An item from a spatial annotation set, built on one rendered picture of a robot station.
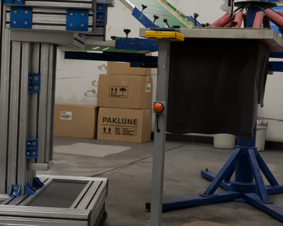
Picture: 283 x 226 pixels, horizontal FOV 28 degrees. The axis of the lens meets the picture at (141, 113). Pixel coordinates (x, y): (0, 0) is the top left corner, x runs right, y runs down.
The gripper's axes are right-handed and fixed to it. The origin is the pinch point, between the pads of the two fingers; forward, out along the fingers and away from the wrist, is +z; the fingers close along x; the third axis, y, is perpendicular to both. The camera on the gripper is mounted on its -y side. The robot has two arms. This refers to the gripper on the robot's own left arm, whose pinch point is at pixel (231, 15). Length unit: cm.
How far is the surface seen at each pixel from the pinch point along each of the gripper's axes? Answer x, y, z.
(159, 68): 79, 14, 32
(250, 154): -74, -4, 82
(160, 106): 83, 12, 47
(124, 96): -365, 195, 54
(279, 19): -64, -19, -5
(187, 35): 60, 8, 16
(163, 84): 79, 12, 38
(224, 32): 60, -9, 15
